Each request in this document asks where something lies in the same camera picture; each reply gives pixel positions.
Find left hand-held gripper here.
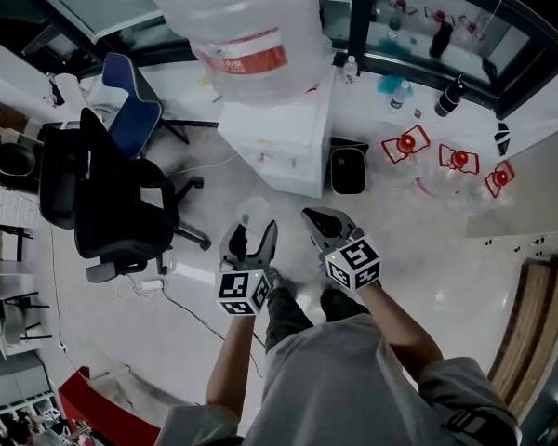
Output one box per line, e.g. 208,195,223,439
215,218,280,318

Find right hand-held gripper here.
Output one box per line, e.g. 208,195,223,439
300,206,383,293

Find white water dispenser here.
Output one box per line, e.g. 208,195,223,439
217,65,337,200

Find person's right forearm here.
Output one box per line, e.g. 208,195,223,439
355,282,444,386

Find person's left forearm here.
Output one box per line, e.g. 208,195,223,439
205,311,258,420

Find large clear water bottle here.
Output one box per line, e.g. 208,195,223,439
140,0,334,107

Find black waste bin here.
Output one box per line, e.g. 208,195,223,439
328,136,370,196

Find person's dark trousers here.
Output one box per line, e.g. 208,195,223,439
263,272,371,353

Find empty jug with red cap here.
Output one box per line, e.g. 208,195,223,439
437,143,481,176
380,125,432,165
483,159,516,200

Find clear plastic drink bottle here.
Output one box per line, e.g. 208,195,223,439
389,80,411,113

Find black office chair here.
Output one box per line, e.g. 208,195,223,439
37,107,212,284

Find teal cloth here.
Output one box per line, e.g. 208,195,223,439
377,73,415,96

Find small clear plastic bottle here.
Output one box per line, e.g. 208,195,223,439
342,55,359,85

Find person's grey shirt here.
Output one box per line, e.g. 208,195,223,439
154,312,524,446

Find black flask bottle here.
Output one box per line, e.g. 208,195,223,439
433,72,470,118

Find blue chair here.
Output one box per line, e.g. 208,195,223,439
100,52,191,161

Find black and white bag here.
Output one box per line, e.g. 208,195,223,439
494,121,513,158

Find wooden slat bench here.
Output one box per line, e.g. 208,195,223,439
486,256,558,420

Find white paper roll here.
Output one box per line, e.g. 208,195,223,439
54,72,84,111

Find white desk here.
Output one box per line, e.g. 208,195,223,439
0,256,53,361

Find black floor cable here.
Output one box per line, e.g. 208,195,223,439
160,281,267,380

